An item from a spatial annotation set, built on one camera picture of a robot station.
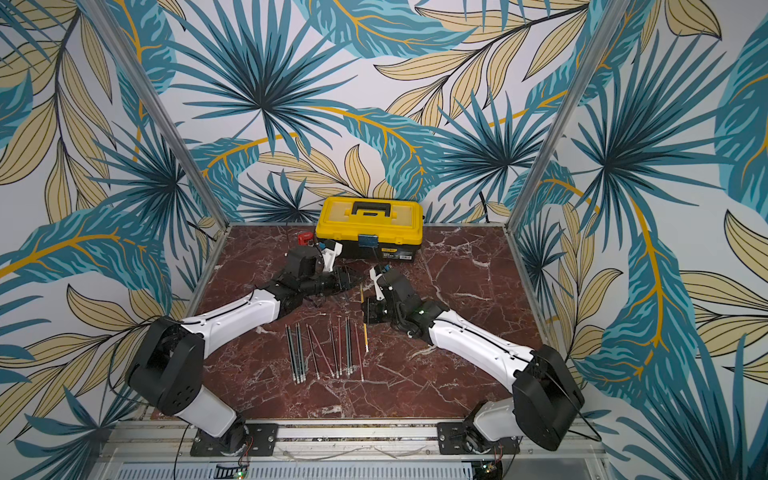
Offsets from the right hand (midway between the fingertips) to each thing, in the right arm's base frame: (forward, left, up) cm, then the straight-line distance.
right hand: (361, 305), depth 80 cm
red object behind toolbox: (+36, +23, -12) cm, 45 cm away
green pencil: (-7, +20, -15) cm, 26 cm away
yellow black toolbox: (+27, -5, +2) cm, 27 cm away
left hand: (+6, -1, +3) cm, 7 cm away
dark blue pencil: (0, +23, -14) cm, 27 cm away
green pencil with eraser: (-6, +18, -15) cm, 25 cm away
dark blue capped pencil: (-7, +15, -15) cm, 22 cm away
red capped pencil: (-12, +9, -15) cm, 21 cm away
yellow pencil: (-6, -1, -2) cm, 6 cm away
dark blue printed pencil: (-6, +18, -15) cm, 25 cm away
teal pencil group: (-5, +5, -14) cm, 16 cm away
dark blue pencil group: (-7, +9, -15) cm, 19 cm away
